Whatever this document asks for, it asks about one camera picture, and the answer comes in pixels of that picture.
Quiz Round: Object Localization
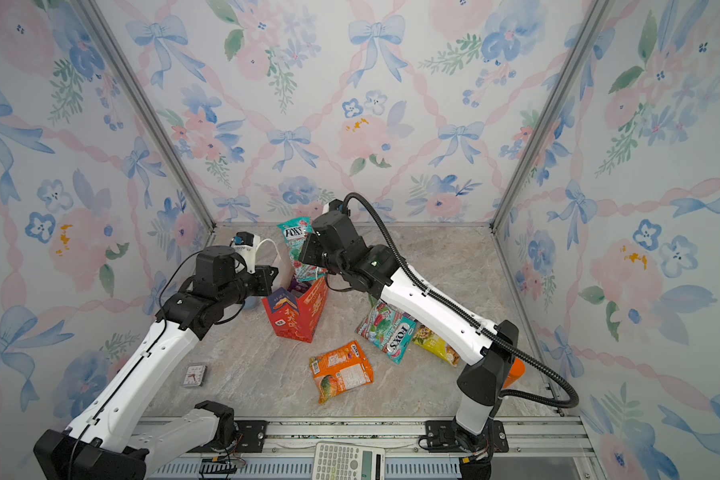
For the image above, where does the teal Fox's candy packet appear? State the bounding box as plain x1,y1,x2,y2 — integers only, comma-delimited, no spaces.
278,217,325,282

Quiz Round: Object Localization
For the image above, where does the red paper gift bag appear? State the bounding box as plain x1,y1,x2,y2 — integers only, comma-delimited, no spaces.
262,265,328,343

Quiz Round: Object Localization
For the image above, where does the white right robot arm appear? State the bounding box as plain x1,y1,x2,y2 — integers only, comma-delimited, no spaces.
299,210,518,453

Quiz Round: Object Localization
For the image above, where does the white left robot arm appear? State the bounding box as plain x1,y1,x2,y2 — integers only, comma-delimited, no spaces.
33,245,279,479

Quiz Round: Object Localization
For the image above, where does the light blue oblong object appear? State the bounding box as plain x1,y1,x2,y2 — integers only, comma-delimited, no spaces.
243,297,261,311

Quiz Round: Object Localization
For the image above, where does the small square clock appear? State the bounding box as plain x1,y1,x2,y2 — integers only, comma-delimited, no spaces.
182,364,208,388

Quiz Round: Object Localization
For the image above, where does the pink fruit candy packet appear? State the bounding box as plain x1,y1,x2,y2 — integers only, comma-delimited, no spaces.
356,300,417,364

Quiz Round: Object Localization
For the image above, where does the orange snack packet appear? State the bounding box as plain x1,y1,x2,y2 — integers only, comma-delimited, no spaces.
309,341,374,404

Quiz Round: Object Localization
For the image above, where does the yellow nut snack packet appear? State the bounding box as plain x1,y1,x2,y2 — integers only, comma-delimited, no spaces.
412,324,460,367

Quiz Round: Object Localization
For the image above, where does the white calculator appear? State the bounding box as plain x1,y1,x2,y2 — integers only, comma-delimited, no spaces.
311,442,386,480

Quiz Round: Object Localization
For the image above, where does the orange cup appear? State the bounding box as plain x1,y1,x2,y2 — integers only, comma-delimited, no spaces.
502,358,526,389

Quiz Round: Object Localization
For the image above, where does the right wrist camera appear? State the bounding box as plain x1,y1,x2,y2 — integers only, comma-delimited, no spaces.
321,199,350,216

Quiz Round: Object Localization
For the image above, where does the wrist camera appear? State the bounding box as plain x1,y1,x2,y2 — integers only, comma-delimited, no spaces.
229,231,282,274
321,199,350,216

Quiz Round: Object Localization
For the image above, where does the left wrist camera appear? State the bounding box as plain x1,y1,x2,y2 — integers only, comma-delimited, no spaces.
229,231,282,274

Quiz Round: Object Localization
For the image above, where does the black corrugated cable conduit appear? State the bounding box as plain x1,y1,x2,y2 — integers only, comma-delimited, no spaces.
343,192,580,410

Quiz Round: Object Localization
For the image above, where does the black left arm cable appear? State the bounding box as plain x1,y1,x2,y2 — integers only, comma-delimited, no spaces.
65,251,247,480

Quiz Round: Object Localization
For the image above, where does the aluminium left corner post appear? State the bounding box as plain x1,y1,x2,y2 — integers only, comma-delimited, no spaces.
72,0,216,232

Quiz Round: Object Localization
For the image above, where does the aluminium corner post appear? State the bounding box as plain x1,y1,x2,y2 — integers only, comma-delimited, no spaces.
72,0,216,232
490,0,614,236

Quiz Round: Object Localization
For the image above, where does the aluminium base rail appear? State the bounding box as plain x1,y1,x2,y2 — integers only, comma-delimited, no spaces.
152,416,606,479

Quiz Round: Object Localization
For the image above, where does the aluminium right corner post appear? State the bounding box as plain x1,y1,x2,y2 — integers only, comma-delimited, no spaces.
490,0,614,236

